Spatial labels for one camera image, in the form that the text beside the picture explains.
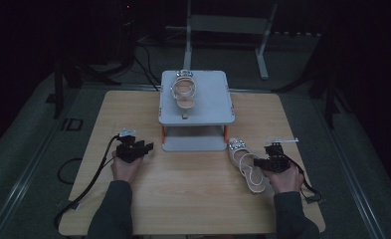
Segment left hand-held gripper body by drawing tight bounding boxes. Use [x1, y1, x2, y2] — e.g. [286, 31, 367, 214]
[115, 127, 146, 164]

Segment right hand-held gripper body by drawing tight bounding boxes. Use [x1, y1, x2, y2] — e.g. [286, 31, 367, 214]
[263, 136, 299, 174]

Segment white buckled slingback shoe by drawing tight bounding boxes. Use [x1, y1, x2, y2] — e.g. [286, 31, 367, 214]
[169, 69, 198, 120]
[227, 136, 268, 195]

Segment grey two-tier shoe rack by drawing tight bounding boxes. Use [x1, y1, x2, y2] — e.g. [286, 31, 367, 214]
[158, 70, 236, 153]

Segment person's left hand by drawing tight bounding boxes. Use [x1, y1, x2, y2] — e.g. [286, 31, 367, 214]
[109, 150, 145, 184]

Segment person's right hand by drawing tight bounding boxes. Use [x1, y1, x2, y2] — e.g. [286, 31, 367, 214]
[265, 161, 305, 195]

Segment black stand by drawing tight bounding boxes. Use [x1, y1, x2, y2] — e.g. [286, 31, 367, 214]
[272, 64, 354, 131]
[45, 58, 121, 120]

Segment white metal stand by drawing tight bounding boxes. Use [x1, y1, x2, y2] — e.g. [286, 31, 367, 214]
[182, 0, 280, 81]

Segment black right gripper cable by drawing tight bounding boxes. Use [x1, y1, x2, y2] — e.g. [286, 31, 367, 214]
[287, 155, 324, 204]

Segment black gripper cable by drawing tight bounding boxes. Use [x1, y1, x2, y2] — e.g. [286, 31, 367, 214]
[287, 155, 324, 204]
[53, 133, 121, 231]

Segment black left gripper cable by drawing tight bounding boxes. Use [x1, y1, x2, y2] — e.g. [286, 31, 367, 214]
[53, 133, 121, 231]

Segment black floor cable loop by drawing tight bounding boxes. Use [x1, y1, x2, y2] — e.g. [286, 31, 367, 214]
[56, 156, 84, 185]

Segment black floor cables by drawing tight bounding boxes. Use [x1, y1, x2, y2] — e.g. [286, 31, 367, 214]
[132, 42, 161, 93]

